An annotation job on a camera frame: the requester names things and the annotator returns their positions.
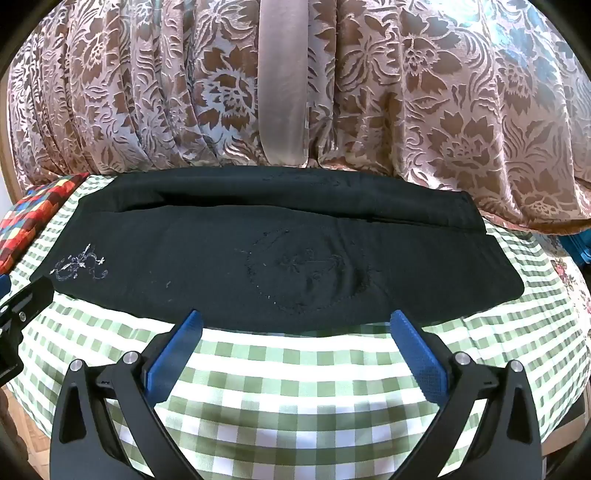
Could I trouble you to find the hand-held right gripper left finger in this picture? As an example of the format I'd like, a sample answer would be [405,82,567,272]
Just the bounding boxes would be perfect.
[50,310,204,480]

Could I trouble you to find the colourful patchwork pillow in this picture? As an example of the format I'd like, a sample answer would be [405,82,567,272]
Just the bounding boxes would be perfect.
[0,173,90,275]

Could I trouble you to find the blue cloth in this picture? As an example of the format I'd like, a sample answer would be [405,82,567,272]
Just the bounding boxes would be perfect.
[561,233,591,259]

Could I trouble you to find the brown floral curtain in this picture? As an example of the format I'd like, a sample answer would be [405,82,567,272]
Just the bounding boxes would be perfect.
[7,0,591,234]

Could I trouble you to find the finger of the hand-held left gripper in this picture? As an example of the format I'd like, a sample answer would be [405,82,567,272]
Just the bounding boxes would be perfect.
[0,274,54,384]

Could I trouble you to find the beige curtain band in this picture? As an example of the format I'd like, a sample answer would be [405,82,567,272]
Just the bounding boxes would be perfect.
[257,0,309,168]

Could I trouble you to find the floral printed cloth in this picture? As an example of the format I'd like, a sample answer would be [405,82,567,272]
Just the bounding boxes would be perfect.
[549,256,591,319]

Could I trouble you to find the black pants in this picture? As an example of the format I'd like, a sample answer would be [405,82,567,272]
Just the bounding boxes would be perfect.
[30,167,525,330]

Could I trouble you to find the green checked bedsheet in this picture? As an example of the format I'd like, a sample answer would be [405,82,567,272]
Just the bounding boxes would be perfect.
[9,173,591,480]

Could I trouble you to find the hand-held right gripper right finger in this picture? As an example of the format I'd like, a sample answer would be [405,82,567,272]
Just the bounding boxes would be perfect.
[390,310,543,480]

